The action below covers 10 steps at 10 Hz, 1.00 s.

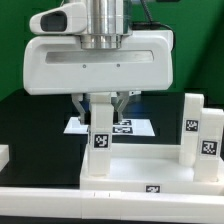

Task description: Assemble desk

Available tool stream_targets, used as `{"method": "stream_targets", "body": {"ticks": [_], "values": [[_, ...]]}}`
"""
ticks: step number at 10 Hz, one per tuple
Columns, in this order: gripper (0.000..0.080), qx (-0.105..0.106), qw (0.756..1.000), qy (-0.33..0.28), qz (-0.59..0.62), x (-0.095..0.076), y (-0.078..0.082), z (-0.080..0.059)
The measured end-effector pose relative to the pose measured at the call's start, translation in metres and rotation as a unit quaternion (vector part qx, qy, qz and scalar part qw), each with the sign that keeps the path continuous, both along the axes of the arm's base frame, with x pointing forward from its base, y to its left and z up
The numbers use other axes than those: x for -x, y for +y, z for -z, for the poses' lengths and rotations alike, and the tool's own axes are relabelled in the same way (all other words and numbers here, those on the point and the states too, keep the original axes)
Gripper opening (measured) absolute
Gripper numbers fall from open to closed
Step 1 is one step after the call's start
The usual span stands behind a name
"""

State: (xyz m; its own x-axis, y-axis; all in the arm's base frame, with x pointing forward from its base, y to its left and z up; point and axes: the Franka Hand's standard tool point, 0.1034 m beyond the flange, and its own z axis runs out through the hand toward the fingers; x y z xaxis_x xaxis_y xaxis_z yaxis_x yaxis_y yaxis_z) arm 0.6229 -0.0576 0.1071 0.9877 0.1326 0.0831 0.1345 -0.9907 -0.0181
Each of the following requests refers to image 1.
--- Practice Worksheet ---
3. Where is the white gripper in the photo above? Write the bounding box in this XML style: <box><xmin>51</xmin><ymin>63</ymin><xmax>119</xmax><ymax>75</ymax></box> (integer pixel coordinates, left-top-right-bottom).
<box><xmin>23</xmin><ymin>1</ymin><xmax>174</xmax><ymax>124</ymax></box>

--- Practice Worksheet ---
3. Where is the white desk top tray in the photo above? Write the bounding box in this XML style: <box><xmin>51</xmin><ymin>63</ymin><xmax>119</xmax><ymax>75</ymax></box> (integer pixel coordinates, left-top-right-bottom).
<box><xmin>80</xmin><ymin>143</ymin><xmax>224</xmax><ymax>196</ymax></box>

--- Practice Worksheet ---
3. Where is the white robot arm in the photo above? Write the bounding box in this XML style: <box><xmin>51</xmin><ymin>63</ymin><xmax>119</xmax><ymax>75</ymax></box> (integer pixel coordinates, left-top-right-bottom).
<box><xmin>23</xmin><ymin>0</ymin><xmax>174</xmax><ymax>121</ymax></box>

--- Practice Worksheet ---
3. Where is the fiducial marker sheet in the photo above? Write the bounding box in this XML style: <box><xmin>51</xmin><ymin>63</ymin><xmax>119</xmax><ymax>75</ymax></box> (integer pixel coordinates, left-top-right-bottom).
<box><xmin>64</xmin><ymin>117</ymin><xmax>155</xmax><ymax>136</ymax></box>

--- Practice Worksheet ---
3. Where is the white left fence block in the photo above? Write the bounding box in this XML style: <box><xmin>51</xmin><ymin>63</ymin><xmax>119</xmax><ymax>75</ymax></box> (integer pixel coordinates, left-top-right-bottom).
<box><xmin>0</xmin><ymin>145</ymin><xmax>9</xmax><ymax>172</ymax></box>

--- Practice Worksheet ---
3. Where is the white front fence rail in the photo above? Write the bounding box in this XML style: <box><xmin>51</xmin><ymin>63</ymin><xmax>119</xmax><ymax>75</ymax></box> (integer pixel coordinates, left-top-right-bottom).
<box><xmin>0</xmin><ymin>187</ymin><xmax>224</xmax><ymax>224</ymax></box>

